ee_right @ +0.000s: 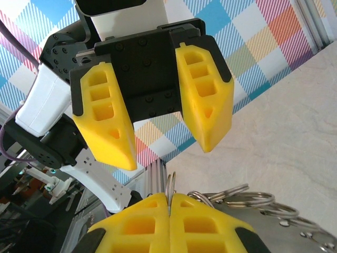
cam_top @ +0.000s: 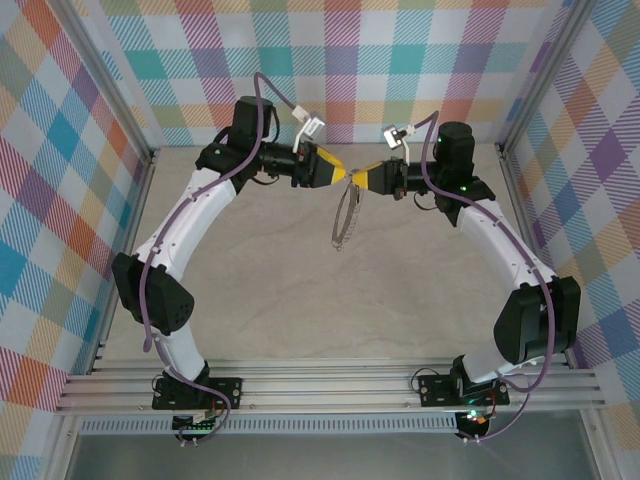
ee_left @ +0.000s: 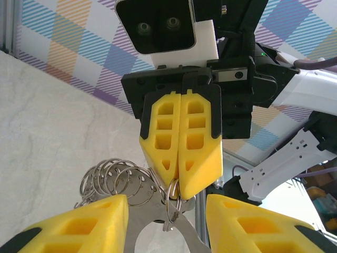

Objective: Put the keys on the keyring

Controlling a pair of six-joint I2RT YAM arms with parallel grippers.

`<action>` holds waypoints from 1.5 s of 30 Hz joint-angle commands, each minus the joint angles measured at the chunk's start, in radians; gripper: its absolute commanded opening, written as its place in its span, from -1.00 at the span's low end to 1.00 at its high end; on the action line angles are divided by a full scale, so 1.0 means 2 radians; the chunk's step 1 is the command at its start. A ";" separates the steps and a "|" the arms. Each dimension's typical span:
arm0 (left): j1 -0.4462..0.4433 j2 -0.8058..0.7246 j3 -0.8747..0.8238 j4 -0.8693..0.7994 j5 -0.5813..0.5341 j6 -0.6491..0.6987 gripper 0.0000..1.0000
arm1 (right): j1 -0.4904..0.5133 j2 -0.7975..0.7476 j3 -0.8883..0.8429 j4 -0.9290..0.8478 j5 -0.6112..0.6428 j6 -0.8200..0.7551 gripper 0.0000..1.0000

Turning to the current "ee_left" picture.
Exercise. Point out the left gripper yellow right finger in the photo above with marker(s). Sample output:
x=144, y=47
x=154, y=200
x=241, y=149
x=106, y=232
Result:
x=263, y=237

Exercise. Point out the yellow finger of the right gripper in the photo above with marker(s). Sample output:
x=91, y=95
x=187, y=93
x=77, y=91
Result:
x=205, y=163
x=168, y=155

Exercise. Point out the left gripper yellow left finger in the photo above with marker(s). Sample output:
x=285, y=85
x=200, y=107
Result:
x=79, y=237

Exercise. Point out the large metal keyring with rings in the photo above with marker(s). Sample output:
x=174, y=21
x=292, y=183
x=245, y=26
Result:
x=147, y=208

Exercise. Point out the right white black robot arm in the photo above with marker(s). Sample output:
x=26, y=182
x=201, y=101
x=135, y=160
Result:
x=310, y=89

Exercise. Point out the blurry coloured boxes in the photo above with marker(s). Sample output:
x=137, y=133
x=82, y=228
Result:
x=319, y=195

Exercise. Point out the aluminium frame post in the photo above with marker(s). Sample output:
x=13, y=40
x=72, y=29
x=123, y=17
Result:
x=202, y=210
x=8, y=26

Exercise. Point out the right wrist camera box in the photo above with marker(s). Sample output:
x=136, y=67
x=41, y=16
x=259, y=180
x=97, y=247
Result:
x=158, y=26

